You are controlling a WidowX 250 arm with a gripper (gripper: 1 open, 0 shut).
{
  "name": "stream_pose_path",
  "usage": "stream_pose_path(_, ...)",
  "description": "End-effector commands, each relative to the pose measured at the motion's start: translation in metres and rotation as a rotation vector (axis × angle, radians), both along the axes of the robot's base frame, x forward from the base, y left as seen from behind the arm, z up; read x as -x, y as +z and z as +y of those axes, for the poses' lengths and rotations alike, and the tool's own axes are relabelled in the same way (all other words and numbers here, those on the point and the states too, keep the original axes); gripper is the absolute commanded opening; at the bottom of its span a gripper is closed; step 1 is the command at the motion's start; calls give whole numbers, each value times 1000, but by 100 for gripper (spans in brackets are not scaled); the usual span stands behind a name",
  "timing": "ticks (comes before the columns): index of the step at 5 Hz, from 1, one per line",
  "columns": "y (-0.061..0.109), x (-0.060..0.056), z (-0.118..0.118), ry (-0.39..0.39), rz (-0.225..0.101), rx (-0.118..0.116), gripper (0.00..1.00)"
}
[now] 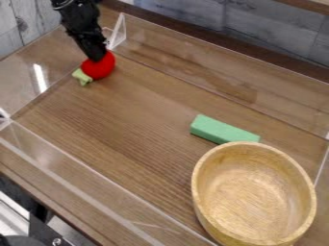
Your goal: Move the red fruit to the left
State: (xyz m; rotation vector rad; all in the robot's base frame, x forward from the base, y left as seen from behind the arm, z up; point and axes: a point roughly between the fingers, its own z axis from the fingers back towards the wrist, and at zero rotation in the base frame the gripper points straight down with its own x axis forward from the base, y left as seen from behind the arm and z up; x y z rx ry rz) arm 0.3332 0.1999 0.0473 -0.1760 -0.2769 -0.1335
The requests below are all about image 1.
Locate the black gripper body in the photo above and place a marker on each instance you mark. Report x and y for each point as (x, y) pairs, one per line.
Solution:
(79, 17)

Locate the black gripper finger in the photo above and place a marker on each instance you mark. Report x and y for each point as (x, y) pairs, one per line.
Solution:
(99, 49)
(86, 45)

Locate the red plush fruit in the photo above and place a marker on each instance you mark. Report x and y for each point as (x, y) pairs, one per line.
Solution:
(95, 70)

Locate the green foam block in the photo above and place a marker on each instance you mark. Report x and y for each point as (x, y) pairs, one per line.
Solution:
(220, 132)

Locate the wooden bowl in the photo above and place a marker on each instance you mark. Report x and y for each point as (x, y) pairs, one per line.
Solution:
(253, 195)

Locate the black metal bracket bottom left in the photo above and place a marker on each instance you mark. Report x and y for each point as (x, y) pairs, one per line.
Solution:
(42, 232)

